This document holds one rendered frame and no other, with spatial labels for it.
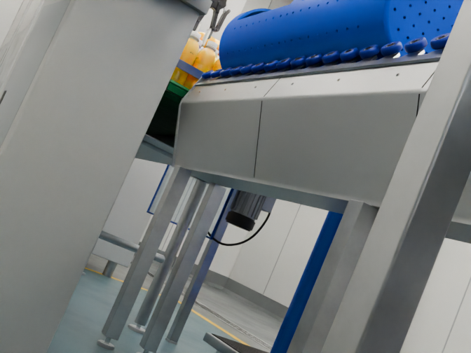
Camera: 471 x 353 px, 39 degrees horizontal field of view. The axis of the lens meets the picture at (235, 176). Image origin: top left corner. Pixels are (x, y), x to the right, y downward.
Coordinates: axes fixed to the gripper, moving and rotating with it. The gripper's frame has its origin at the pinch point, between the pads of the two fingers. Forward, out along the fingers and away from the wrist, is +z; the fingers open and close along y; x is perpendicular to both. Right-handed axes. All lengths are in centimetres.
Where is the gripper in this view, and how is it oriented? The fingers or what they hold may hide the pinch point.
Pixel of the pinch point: (200, 35)
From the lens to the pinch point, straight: 248.3
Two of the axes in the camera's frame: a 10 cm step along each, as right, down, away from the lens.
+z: -4.0, 9.1, -1.1
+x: -4.3, -0.8, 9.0
